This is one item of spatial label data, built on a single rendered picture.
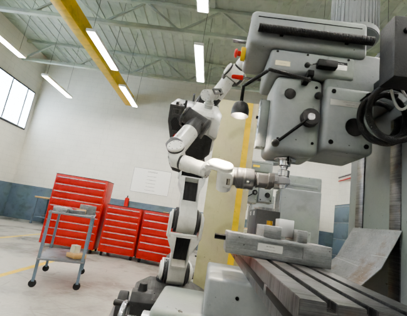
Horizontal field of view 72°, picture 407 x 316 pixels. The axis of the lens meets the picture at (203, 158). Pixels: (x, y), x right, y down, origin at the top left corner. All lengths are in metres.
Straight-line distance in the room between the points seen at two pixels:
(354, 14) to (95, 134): 10.53
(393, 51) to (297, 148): 0.42
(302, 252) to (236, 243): 0.22
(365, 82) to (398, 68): 0.28
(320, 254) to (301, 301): 0.54
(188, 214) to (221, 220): 1.27
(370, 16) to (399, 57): 0.47
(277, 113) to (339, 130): 0.24
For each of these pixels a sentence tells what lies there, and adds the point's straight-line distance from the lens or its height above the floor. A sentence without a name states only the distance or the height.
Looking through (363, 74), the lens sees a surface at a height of 1.67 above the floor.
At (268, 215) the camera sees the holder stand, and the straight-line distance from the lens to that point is 1.47.
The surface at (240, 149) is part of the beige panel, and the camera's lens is 2.96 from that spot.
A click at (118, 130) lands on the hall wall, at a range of 11.16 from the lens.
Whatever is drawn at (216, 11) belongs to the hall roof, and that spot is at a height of 6.10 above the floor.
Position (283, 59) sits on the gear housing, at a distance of 1.23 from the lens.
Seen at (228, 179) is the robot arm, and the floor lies 1.20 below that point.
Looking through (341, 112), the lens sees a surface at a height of 1.49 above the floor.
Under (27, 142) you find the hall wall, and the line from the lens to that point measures 12.50.
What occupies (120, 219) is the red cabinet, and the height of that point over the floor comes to 0.74.
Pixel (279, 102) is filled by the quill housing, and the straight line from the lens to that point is 1.16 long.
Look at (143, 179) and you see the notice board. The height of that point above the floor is 2.03.
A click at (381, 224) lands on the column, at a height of 1.10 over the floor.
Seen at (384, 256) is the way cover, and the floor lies 0.99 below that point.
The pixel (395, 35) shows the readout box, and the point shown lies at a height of 1.65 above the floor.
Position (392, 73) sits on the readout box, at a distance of 1.04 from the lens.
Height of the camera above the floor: 1.03
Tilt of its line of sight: 12 degrees up
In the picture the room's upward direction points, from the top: 9 degrees clockwise
